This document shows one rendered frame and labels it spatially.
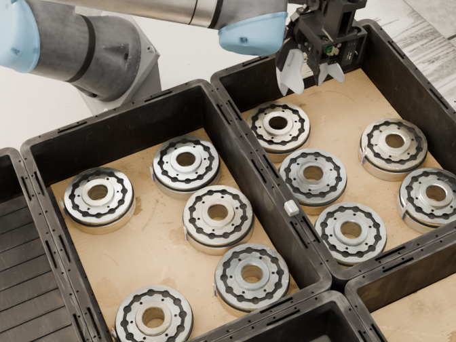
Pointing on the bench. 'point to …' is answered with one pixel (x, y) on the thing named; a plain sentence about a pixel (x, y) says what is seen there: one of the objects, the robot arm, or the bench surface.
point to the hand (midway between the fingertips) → (300, 80)
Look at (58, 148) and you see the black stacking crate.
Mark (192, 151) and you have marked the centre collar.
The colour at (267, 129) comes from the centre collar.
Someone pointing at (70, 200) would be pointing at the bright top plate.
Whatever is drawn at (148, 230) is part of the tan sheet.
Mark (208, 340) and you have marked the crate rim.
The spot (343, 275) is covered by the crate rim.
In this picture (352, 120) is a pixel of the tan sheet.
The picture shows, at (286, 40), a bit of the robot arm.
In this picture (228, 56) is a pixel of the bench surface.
